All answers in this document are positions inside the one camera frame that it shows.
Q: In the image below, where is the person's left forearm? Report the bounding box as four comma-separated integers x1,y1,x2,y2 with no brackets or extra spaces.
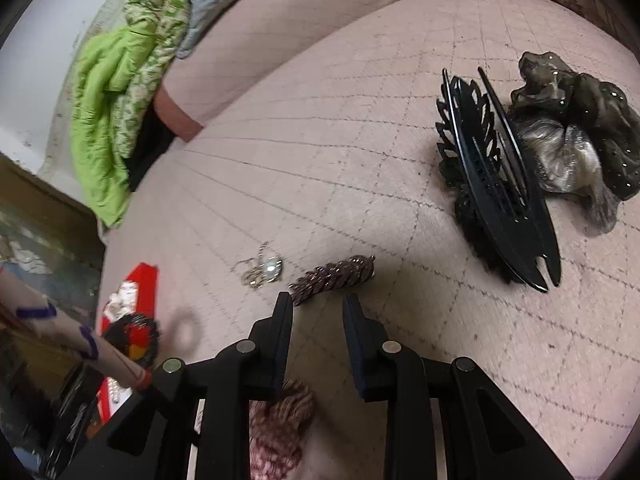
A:
0,267,153,392

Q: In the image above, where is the red striped scrunchie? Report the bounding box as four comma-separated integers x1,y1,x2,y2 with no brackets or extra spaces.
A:
248,379,317,480

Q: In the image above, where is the black hair tie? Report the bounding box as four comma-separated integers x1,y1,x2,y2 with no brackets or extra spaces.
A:
106,312,161,376

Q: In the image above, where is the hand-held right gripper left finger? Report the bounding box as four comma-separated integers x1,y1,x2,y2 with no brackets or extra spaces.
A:
60,291,296,480

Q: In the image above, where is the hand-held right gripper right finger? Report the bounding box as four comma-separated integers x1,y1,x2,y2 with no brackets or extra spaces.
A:
342,292,576,480

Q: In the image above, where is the purple metal bracelet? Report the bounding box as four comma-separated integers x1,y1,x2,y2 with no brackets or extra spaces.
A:
288,255,377,307

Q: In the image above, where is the brown wooden furniture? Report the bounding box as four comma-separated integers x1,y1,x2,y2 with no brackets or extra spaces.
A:
0,152,106,301

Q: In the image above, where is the green blanket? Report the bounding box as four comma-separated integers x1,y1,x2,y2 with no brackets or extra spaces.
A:
70,0,193,228

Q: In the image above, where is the grey quilt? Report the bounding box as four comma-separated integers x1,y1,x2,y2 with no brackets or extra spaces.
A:
157,0,281,58

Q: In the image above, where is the pink bolster pillow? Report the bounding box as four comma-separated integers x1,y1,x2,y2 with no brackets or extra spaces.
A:
154,0,446,143

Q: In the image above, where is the white cherry print scrunchie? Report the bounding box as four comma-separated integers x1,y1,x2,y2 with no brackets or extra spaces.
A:
106,281,140,320

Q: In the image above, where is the red and white box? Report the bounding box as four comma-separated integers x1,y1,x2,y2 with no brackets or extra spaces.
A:
95,262,161,423

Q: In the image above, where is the black hair claw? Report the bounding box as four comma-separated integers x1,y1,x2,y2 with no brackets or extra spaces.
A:
436,66,562,293

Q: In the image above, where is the dark cloth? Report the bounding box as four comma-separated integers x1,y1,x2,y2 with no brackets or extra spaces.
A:
122,105,176,193

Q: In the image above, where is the olive studded scrunchie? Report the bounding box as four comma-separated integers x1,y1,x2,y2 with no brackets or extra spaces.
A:
510,51,640,201

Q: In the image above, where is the grey shiny scrunchie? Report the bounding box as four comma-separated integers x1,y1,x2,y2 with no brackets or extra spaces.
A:
517,122,621,235

